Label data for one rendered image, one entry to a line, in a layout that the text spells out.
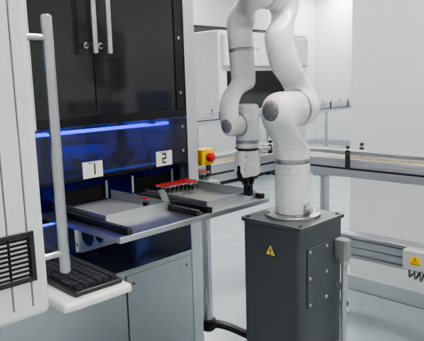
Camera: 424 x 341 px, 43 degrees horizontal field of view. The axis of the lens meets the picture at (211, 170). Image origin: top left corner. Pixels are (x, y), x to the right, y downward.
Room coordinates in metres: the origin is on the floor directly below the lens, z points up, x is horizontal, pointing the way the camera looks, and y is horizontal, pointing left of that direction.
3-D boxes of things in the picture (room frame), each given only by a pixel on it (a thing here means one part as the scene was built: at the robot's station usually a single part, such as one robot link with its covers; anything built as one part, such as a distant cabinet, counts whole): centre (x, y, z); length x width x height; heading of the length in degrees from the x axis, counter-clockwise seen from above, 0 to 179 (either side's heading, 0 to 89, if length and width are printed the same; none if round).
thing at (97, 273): (1.45, 0.43, 0.82); 0.40 x 0.14 x 0.02; 44
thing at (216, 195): (2.02, 0.05, 0.90); 0.34 x 0.26 x 0.04; 45
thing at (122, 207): (1.86, 0.37, 0.90); 0.34 x 0.26 x 0.04; 45
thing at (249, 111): (1.93, -0.13, 1.17); 0.09 x 0.08 x 0.13; 136
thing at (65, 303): (1.41, 0.47, 0.79); 0.45 x 0.28 x 0.03; 44
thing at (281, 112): (1.77, -0.25, 1.16); 0.19 x 0.12 x 0.24; 136
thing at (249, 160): (1.94, -0.13, 1.03); 0.10 x 0.08 x 0.11; 135
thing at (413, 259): (2.32, -0.92, 0.50); 0.12 x 0.05 x 0.09; 45
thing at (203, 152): (2.36, 0.04, 0.99); 0.08 x 0.07 x 0.07; 45
